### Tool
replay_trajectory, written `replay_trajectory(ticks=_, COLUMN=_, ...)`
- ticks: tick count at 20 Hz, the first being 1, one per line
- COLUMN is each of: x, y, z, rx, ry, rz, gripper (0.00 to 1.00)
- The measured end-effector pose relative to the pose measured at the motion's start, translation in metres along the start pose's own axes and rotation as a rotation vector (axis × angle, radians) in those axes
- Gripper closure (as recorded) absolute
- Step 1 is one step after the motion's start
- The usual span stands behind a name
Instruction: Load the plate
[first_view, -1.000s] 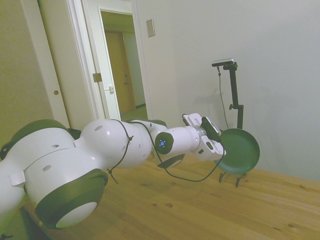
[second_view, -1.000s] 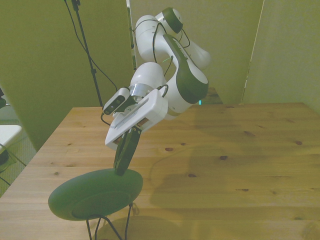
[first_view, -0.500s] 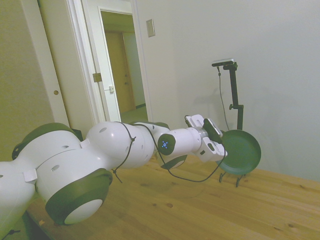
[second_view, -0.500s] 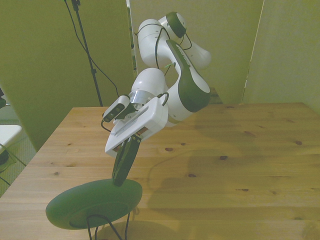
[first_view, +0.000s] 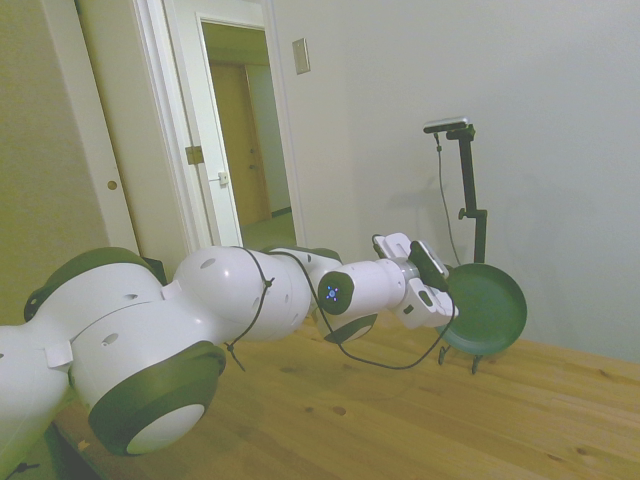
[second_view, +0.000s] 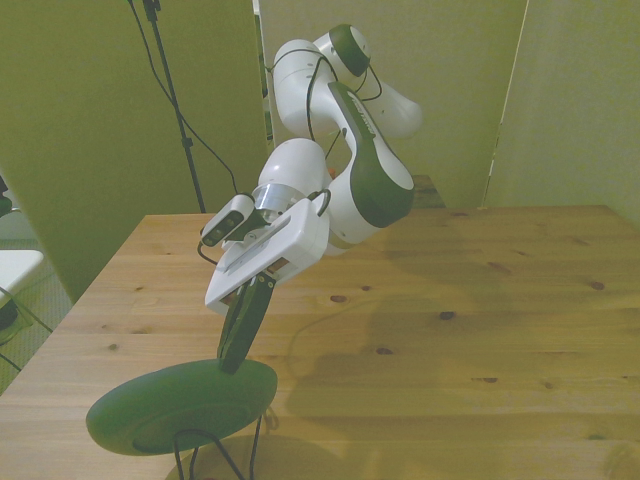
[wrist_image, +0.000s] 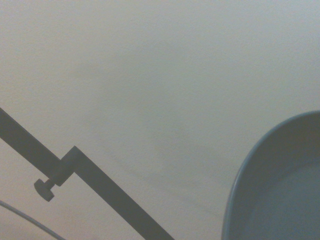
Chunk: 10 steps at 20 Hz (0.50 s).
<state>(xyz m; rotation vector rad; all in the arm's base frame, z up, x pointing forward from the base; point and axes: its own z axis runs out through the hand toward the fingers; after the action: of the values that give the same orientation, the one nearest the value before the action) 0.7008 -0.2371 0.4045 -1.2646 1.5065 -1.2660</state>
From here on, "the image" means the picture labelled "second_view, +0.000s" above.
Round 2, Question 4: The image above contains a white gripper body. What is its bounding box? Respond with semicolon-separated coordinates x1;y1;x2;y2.
203;199;331;317

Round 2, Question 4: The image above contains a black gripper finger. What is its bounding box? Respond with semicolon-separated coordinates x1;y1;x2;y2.
222;278;275;376
217;283;254;359

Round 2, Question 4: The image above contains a teal round plate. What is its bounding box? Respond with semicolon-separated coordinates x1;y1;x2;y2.
85;357;280;457

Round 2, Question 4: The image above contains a white side table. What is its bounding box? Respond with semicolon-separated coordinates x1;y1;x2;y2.
0;248;46;301

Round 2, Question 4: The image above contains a wide beige partition panel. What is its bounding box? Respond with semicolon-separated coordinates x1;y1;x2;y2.
0;0;275;304

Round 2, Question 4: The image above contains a black stand cable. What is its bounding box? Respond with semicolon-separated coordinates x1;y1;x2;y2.
127;0;241;196

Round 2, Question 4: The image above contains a black wire plate rack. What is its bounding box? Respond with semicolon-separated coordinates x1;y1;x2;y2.
172;414;279;480

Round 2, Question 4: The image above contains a black camera stand pole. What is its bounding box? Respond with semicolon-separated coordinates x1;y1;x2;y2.
142;0;208;214

